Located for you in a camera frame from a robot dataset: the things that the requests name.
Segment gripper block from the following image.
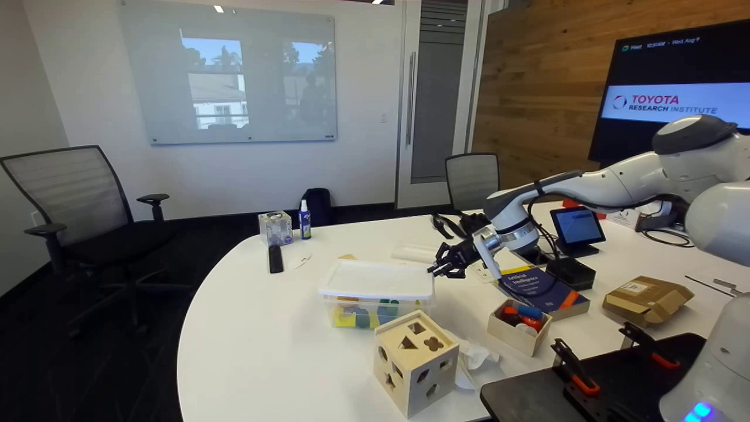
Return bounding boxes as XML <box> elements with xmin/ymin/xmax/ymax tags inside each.
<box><xmin>426</xmin><ymin>222</ymin><xmax>514</xmax><ymax>281</ymax></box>

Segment white lunch box lid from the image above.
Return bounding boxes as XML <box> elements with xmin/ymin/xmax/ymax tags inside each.
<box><xmin>317</xmin><ymin>257</ymin><xmax>439</xmax><ymax>305</ymax></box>

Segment small open wooden box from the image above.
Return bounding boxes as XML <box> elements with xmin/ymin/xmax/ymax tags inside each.
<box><xmin>485</xmin><ymin>298</ymin><xmax>556</xmax><ymax>359</ymax></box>

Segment clear plastic lunch box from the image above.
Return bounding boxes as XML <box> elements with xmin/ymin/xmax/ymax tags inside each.
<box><xmin>321</xmin><ymin>288</ymin><xmax>435</xmax><ymax>333</ymax></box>

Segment red box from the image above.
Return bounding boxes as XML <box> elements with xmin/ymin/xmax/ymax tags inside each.
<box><xmin>560</xmin><ymin>196</ymin><xmax>609</xmax><ymax>222</ymax></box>

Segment flat cardboard box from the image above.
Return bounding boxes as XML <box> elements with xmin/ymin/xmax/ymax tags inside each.
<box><xmin>601</xmin><ymin>271</ymin><xmax>696</xmax><ymax>327</ymax></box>

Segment grey mesh office chair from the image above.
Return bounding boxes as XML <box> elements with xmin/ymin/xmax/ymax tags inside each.
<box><xmin>444</xmin><ymin>150</ymin><xmax>503</xmax><ymax>213</ymax></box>

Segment red wooden ball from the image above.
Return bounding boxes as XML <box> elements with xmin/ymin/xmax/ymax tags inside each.
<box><xmin>503</xmin><ymin>302</ymin><xmax>534</xmax><ymax>326</ymax></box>

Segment blue yellow textbook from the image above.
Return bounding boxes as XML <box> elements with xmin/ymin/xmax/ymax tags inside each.
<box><xmin>498</xmin><ymin>262</ymin><xmax>593</xmax><ymax>322</ymax></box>

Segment wooden shape sorter cube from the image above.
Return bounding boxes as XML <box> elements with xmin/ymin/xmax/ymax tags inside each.
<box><xmin>370</xmin><ymin>308</ymin><xmax>462</xmax><ymax>419</ymax></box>

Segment black cube device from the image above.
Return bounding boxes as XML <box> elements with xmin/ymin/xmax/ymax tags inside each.
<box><xmin>544</xmin><ymin>255</ymin><xmax>601</xmax><ymax>292</ymax></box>

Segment black tablet screen on stand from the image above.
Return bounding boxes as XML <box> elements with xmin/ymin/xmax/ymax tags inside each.
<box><xmin>548</xmin><ymin>203</ymin><xmax>609</xmax><ymax>261</ymax></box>

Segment black backpack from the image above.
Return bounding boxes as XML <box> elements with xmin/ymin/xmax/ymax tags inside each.
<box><xmin>301</xmin><ymin>184</ymin><xmax>336</xmax><ymax>229</ymax></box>

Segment small spray bottle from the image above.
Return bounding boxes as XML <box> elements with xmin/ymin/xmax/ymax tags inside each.
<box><xmin>295</xmin><ymin>196</ymin><xmax>315</xmax><ymax>241</ymax></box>

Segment door with grey panel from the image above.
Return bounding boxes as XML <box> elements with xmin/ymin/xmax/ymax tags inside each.
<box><xmin>397</xmin><ymin>0</ymin><xmax>487</xmax><ymax>211</ymax></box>

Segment black remote control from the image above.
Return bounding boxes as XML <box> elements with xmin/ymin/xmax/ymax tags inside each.
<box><xmin>265</xmin><ymin>241</ymin><xmax>287</xmax><ymax>276</ymax></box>

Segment clear tissue container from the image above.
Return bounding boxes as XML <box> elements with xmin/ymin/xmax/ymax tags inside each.
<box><xmin>256</xmin><ymin>207</ymin><xmax>297</xmax><ymax>249</ymax></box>

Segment black mesh armrest office chair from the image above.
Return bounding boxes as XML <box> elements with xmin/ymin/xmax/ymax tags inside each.
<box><xmin>0</xmin><ymin>142</ymin><xmax>189</xmax><ymax>336</ymax></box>

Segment black clamp orange handles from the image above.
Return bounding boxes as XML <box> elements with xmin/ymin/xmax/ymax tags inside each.
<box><xmin>548</xmin><ymin>336</ymin><xmax>606</xmax><ymax>401</ymax></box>
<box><xmin>616</xmin><ymin>319</ymin><xmax>683</xmax><ymax>374</ymax></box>

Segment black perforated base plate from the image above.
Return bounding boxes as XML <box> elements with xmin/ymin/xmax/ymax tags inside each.
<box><xmin>479</xmin><ymin>331</ymin><xmax>711</xmax><ymax>422</ymax></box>

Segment large wall television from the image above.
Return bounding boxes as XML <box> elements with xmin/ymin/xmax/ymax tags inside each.
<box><xmin>589</xmin><ymin>17</ymin><xmax>750</xmax><ymax>164</ymax></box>

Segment wall whiteboard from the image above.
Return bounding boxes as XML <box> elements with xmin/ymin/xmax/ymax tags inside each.
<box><xmin>117</xmin><ymin>0</ymin><xmax>340</xmax><ymax>150</ymax></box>

